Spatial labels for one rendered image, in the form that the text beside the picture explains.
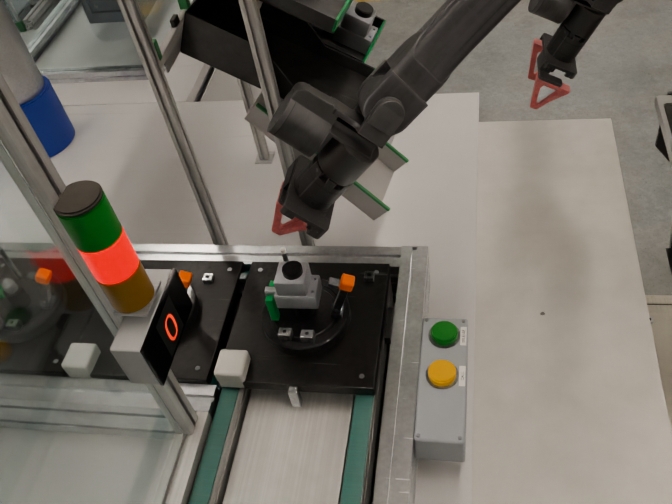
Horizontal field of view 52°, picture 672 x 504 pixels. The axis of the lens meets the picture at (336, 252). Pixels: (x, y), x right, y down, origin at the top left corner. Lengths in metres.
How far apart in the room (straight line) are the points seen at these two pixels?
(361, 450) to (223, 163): 0.83
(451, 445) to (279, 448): 0.25
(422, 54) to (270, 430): 0.59
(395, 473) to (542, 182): 0.72
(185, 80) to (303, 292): 1.03
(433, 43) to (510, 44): 2.70
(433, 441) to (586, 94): 2.38
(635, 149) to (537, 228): 1.59
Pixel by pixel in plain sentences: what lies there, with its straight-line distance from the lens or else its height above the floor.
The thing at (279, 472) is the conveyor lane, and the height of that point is 0.92.
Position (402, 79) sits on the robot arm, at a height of 1.39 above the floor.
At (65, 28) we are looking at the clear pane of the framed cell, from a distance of 2.01.
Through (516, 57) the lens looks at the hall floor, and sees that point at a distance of 3.41.
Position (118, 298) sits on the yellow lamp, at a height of 1.29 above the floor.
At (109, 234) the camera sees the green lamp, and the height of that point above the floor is 1.37.
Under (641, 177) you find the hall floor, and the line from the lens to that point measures 2.81.
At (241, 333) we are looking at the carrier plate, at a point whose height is 0.97.
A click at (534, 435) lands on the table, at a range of 1.11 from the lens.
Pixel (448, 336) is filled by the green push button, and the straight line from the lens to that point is 1.06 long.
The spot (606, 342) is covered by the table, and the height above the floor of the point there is 0.86.
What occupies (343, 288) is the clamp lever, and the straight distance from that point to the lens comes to 1.01.
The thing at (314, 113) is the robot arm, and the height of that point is 1.37.
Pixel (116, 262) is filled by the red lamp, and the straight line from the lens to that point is 0.75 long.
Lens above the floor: 1.83
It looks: 47 degrees down
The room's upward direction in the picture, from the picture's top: 12 degrees counter-clockwise
